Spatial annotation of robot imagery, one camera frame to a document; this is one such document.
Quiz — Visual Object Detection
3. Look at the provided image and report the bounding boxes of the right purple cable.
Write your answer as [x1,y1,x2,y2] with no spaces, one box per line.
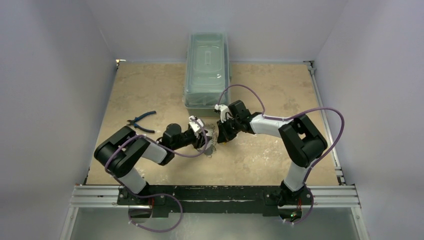
[217,84,345,226]

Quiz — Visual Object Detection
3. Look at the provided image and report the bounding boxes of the purple cable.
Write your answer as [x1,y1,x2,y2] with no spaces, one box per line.
[217,84,345,226]
[104,117,210,233]

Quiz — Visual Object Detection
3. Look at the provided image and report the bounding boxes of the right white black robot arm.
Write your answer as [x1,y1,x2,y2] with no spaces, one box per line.
[214,100,328,207]

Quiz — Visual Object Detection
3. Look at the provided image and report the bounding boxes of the aluminium frame rail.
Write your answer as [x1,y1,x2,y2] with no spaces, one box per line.
[70,185,360,208]

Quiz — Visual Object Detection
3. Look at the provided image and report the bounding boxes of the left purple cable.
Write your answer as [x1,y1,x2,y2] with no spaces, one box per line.
[104,117,210,233]

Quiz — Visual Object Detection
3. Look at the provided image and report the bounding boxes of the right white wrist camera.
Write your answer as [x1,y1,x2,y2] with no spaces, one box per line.
[214,104,232,123]

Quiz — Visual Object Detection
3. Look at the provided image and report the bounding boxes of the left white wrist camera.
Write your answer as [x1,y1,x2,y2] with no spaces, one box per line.
[188,115,206,137]

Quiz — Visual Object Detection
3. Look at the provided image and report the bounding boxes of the blue handled pliers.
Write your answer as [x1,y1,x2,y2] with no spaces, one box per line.
[126,110,157,134]

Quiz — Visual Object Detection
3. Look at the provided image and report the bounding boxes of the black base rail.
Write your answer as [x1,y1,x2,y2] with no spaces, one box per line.
[117,185,314,221]

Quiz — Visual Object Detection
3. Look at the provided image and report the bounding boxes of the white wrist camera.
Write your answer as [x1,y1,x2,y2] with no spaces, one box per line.
[214,104,232,123]
[188,115,206,137]

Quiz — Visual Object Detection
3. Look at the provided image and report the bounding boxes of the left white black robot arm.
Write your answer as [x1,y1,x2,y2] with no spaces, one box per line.
[93,119,214,205]

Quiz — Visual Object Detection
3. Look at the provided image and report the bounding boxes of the clear plastic storage box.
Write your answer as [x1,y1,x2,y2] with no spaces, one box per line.
[182,32,231,117]

